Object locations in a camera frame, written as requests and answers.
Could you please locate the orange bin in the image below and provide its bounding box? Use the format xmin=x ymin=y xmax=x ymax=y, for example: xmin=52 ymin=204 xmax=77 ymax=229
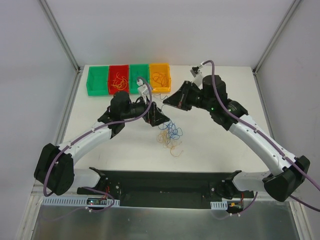
xmin=149 ymin=63 xmax=171 ymax=94

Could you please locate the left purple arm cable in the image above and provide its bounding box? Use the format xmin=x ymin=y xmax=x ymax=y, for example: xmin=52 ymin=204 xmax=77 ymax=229
xmin=41 ymin=76 xmax=154 ymax=223

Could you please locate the white cable duct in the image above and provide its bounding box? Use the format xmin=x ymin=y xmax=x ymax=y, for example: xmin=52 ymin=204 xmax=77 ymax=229
xmin=210 ymin=200 xmax=228 ymax=211
xmin=42 ymin=196 xmax=120 ymax=208

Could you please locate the left white cable duct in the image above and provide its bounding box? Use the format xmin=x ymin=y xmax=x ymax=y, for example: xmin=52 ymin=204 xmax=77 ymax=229
xmin=42 ymin=196 xmax=120 ymax=208

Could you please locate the red bin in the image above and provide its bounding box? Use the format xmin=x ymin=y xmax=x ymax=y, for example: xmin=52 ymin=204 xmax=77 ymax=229
xmin=107 ymin=65 xmax=129 ymax=95

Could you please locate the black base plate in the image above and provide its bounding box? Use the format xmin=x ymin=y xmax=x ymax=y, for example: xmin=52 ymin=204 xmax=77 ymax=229
xmin=76 ymin=169 xmax=260 ymax=208

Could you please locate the left aluminium frame post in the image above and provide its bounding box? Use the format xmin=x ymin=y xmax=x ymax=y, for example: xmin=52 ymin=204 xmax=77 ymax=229
xmin=37 ymin=0 xmax=81 ymax=74

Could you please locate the right white cable duct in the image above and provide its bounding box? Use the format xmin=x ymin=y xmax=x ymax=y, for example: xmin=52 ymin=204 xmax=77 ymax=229
xmin=210 ymin=200 xmax=228 ymax=211

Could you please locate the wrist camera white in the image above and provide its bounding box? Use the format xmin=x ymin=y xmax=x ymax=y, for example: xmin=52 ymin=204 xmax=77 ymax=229
xmin=136 ymin=76 xmax=149 ymax=97
xmin=190 ymin=65 xmax=203 ymax=87

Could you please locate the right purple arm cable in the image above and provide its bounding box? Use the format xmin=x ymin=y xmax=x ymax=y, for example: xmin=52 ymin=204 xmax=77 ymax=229
xmin=199 ymin=59 xmax=320 ymax=218

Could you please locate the aluminium frame post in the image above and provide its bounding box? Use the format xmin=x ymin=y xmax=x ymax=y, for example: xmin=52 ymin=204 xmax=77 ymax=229
xmin=37 ymin=0 xmax=81 ymax=74
xmin=252 ymin=0 xmax=303 ymax=76

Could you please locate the far left green bin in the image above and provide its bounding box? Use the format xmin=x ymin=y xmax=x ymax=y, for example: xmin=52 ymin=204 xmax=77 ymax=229
xmin=86 ymin=65 xmax=109 ymax=97

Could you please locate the right aluminium frame post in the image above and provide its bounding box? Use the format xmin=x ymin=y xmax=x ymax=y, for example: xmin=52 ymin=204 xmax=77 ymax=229
xmin=252 ymin=0 xmax=303 ymax=76

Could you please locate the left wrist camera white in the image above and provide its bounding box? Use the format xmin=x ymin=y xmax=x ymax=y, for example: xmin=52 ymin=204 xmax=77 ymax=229
xmin=136 ymin=76 xmax=149 ymax=97

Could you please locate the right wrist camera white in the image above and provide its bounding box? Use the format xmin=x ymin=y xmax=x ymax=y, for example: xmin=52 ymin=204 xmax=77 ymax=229
xmin=190 ymin=65 xmax=203 ymax=87

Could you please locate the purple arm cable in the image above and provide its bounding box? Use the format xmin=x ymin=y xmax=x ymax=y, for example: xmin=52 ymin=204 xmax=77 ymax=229
xmin=199 ymin=59 xmax=320 ymax=218
xmin=41 ymin=76 xmax=154 ymax=223

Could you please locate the red thin wire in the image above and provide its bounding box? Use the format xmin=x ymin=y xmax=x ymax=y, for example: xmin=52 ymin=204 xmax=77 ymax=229
xmin=151 ymin=71 xmax=169 ymax=88

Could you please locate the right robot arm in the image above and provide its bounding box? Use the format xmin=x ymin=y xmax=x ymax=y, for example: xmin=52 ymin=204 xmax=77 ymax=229
xmin=163 ymin=75 xmax=310 ymax=202

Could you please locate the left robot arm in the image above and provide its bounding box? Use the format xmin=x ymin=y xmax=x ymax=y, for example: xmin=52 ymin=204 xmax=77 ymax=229
xmin=34 ymin=91 xmax=170 ymax=197

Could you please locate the green bin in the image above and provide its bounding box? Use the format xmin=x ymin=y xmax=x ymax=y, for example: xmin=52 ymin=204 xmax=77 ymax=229
xmin=86 ymin=65 xmax=109 ymax=97
xmin=128 ymin=64 xmax=150 ymax=95

